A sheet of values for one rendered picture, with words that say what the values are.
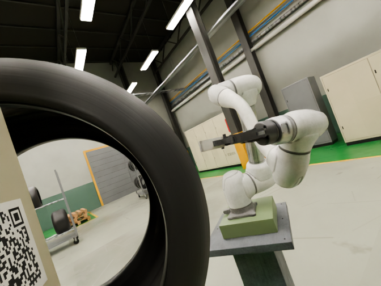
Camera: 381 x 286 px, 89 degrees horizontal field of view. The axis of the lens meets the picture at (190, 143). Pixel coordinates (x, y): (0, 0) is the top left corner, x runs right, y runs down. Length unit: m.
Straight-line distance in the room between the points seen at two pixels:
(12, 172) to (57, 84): 0.15
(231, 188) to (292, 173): 0.58
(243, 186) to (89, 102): 1.09
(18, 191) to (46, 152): 11.62
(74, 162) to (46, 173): 1.26
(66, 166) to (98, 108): 11.43
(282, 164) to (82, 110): 0.62
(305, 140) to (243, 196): 0.69
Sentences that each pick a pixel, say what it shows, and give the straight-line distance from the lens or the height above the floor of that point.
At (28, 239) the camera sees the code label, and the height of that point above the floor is 1.22.
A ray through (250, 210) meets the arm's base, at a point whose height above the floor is 0.76.
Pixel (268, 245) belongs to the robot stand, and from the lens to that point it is 1.19.
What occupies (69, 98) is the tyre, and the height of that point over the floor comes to 1.37.
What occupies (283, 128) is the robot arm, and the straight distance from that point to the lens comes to 0.62.
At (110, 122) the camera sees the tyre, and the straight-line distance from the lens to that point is 0.31.
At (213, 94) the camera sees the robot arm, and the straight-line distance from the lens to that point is 1.09.
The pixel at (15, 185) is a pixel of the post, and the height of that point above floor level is 1.27.
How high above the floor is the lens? 1.25
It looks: 2 degrees up
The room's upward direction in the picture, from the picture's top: 20 degrees counter-clockwise
